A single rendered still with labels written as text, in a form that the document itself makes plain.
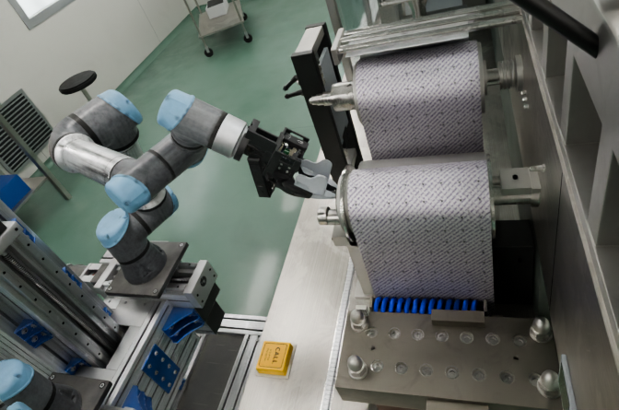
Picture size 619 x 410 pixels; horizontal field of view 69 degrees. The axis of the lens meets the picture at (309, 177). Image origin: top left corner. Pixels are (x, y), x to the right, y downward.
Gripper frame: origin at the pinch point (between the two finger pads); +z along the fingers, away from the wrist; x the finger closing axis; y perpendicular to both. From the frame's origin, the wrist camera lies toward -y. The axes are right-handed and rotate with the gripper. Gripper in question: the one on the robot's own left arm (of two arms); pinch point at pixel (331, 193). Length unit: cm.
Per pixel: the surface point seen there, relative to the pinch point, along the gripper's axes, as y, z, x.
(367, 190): 9.3, 3.9, -4.7
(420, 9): 14, 8, 68
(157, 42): -317, -190, 426
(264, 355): -39.6, 5.2, -18.1
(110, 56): -296, -208, 338
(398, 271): -3.4, 18.1, -8.3
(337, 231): -10.7, 6.6, 0.6
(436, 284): -2.2, 25.8, -8.3
